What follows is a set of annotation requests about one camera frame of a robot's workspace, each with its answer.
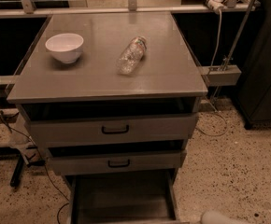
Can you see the white ceramic bowl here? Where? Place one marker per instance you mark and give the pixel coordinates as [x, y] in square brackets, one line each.
[65, 48]

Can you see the grey drawer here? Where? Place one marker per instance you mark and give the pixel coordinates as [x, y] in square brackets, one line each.
[113, 158]
[143, 197]
[111, 122]

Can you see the grey drawer cabinet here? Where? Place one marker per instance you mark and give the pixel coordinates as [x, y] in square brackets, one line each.
[167, 69]

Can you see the clear plastic bottle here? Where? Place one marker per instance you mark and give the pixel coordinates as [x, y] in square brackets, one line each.
[131, 56]

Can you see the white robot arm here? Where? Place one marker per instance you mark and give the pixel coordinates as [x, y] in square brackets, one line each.
[213, 217]

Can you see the grey middle drawer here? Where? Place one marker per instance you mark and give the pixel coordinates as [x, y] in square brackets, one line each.
[113, 158]

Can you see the metal diagonal rod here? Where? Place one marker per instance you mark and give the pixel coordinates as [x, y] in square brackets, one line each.
[226, 61]

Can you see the grey bottom drawer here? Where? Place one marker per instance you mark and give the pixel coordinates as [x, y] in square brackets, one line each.
[143, 197]

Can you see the black floor stand foot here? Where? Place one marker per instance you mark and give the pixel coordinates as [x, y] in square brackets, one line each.
[16, 177]

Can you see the grey top drawer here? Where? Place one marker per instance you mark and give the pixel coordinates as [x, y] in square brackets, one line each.
[111, 122]

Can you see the grey metal side bracket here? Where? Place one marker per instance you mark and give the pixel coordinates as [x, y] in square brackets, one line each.
[218, 77]

